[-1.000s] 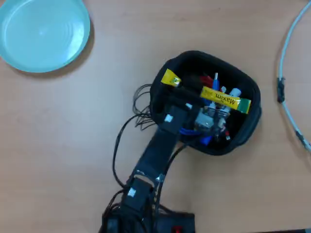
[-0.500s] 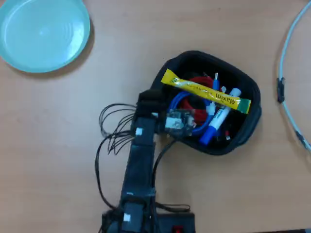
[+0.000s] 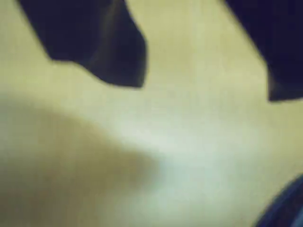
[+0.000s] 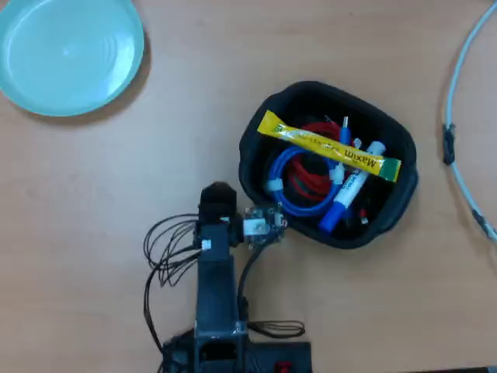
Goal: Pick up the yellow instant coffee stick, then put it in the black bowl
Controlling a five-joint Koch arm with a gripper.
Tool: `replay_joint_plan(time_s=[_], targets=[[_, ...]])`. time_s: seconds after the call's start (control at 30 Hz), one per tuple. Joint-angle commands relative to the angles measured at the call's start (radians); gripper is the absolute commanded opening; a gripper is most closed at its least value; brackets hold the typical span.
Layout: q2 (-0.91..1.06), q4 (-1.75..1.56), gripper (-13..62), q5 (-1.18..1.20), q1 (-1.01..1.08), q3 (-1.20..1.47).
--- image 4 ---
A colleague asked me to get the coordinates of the white cable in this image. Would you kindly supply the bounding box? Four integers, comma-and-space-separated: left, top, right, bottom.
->
443, 0, 497, 245

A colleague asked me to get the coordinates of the black tape wrap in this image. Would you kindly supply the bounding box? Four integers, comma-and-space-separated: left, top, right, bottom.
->
471, 207, 493, 237
442, 123, 457, 166

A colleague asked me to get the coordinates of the bare circuit board camera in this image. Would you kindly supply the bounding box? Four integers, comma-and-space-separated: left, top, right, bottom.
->
241, 203, 289, 249

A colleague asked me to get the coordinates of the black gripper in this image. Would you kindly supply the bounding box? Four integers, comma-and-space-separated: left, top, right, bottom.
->
195, 181, 239, 261

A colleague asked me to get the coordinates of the red coiled cable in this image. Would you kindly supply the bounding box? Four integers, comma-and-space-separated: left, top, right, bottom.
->
289, 122, 357, 202

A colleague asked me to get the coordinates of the looped black cable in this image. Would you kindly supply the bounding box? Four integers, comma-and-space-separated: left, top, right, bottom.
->
247, 319, 307, 338

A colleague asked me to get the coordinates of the thick black camera cable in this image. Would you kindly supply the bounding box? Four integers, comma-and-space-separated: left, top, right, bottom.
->
235, 246, 266, 324

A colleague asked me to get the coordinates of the teal round plastic plate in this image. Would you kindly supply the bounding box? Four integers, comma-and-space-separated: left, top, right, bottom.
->
0, 0, 145, 117

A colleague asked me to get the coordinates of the black cable with red plug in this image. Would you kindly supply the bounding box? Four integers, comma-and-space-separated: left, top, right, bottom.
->
341, 207, 370, 231

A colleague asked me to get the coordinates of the yellow instant coffee stick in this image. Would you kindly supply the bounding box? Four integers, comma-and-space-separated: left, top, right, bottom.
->
256, 110, 402, 184

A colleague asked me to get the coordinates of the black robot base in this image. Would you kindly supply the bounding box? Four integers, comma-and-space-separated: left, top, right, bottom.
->
160, 329, 314, 373

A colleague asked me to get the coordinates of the black plastic bowl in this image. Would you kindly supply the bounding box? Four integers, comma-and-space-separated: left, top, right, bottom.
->
238, 80, 419, 249

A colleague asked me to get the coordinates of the blue and white marker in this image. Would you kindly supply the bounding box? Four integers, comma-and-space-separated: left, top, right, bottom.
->
318, 140, 387, 234

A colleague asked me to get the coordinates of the blue coiled usb cable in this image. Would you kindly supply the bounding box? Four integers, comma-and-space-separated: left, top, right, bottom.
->
266, 116, 355, 218

